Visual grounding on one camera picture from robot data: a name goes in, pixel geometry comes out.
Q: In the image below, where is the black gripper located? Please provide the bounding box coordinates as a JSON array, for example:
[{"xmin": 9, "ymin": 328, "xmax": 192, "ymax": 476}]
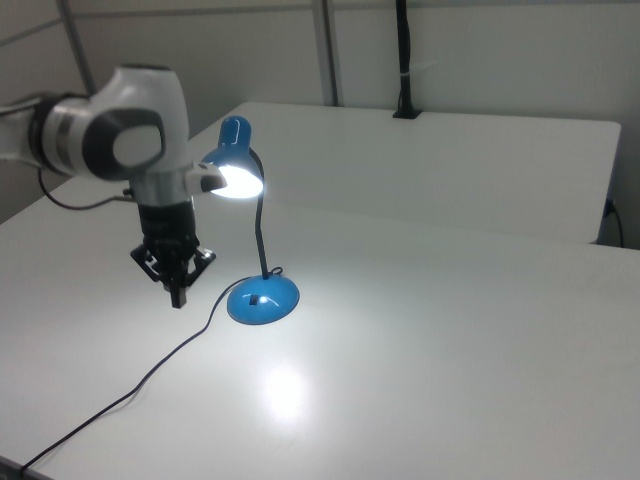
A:
[{"xmin": 130, "ymin": 199, "xmax": 218, "ymax": 309}]

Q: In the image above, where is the blue gooseneck desk lamp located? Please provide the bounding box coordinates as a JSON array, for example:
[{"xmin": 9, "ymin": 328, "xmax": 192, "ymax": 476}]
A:
[{"xmin": 200, "ymin": 115, "xmax": 301, "ymax": 325}]

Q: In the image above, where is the white side table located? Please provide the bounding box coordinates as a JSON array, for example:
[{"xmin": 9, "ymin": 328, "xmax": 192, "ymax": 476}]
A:
[{"xmin": 187, "ymin": 101, "xmax": 623, "ymax": 246}]

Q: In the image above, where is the black lamp power cord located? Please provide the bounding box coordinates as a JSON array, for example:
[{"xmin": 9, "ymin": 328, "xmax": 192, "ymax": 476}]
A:
[{"xmin": 19, "ymin": 265, "xmax": 284, "ymax": 474}]

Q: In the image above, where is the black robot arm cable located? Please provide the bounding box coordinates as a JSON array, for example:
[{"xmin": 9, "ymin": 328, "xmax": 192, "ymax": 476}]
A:
[{"xmin": 36, "ymin": 168, "xmax": 135, "ymax": 211}]

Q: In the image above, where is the grey partition frame post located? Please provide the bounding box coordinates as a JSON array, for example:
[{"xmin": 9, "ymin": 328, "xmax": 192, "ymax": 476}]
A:
[
  {"xmin": 54, "ymin": 0, "xmax": 97, "ymax": 94},
  {"xmin": 313, "ymin": 0, "xmax": 347, "ymax": 107}
]

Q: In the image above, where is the black clamp-mounted camera pole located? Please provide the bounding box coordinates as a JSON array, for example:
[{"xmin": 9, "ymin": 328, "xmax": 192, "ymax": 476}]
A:
[{"xmin": 392, "ymin": 0, "xmax": 424, "ymax": 121}]

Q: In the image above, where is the black cable behind side table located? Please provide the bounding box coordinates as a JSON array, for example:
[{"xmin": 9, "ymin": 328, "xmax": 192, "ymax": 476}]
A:
[{"xmin": 603, "ymin": 198, "xmax": 627, "ymax": 249}]

